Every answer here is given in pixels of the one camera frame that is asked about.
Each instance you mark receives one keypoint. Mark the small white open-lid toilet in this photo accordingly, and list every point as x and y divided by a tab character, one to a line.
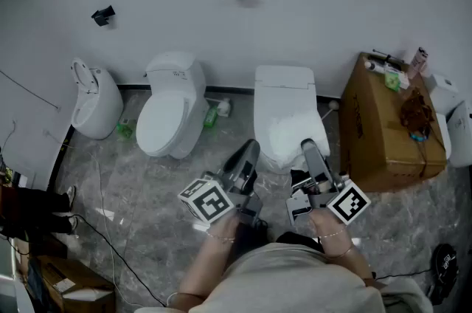
105	105

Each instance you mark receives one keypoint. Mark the brown claw clip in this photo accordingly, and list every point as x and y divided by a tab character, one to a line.
416	112

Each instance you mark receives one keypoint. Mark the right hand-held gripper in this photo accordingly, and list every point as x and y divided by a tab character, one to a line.
348	202

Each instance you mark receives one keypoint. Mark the large brown cardboard box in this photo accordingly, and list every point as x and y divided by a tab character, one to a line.
372	127

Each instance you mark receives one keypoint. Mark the white rounded toilet with tank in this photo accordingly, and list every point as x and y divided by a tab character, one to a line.
166	119

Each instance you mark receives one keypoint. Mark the pink bottle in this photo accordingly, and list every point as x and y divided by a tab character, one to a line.
417	62

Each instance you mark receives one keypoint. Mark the black round device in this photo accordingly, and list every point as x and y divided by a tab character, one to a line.
444	267

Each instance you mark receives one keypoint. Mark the person's right forearm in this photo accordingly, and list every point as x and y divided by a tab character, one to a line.
341	248

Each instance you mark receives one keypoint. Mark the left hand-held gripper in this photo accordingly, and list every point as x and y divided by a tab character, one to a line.
206	202

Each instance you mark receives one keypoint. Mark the person's left forearm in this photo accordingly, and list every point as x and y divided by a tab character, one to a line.
206	263

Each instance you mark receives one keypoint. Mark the person's black trousers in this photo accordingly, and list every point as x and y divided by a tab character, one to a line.
254	241

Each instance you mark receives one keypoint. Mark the green packet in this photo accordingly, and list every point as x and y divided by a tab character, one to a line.
391	80

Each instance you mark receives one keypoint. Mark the small blue item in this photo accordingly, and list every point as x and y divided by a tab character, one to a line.
418	137

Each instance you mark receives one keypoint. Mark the small brown cardboard box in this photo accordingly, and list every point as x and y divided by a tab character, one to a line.
73	285

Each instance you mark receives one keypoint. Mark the person's grey sweatshirt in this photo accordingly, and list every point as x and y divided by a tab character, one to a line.
295	282

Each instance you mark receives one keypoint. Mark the small white box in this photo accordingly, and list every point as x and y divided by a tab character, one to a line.
403	80

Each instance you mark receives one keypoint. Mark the white square-lid toilet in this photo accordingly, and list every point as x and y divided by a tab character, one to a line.
284	90

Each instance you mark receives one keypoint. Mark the black wall hook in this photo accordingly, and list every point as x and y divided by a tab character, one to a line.
103	14

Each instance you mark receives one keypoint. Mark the small pale green box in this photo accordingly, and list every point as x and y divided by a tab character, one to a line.
125	120

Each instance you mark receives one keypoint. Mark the black metal fixture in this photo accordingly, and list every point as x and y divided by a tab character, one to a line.
387	57

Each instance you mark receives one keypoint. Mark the white tube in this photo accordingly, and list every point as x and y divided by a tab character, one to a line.
373	66

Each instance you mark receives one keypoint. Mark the gold bangle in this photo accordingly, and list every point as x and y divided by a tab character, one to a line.
339	254

